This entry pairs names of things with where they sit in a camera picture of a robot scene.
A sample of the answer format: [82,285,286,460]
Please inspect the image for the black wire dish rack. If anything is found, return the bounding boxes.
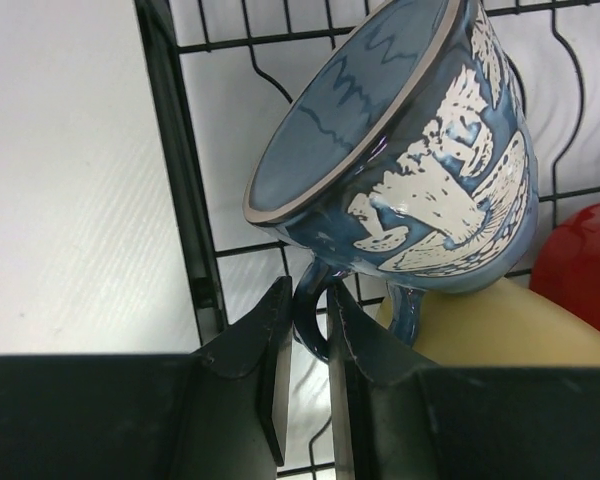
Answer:
[134,0,600,480]

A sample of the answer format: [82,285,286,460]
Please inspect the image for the red mug black handle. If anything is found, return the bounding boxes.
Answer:
[529,203,600,332]

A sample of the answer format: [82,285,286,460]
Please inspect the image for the yellow mug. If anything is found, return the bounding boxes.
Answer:
[374,277,600,369]

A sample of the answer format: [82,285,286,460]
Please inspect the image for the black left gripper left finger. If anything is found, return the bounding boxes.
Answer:
[0,277,292,479]

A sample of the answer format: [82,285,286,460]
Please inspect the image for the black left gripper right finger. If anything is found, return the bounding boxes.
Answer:
[327,285,600,479]

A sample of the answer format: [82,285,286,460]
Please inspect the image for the blue ceramic jug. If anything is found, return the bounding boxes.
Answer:
[243,1,539,360]

